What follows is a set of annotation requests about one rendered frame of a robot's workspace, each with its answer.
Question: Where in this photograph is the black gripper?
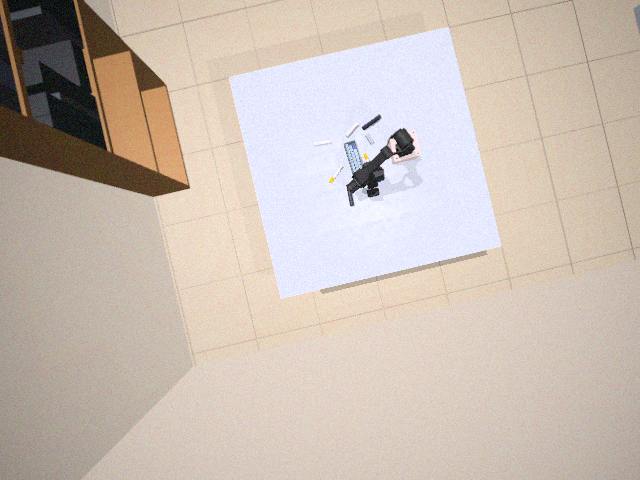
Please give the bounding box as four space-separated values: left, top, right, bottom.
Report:
363 161 380 197

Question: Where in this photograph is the grey keyboard with white letter keys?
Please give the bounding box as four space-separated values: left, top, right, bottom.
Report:
344 140 363 174

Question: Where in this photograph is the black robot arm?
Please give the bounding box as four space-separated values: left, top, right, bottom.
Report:
346 127 416 194

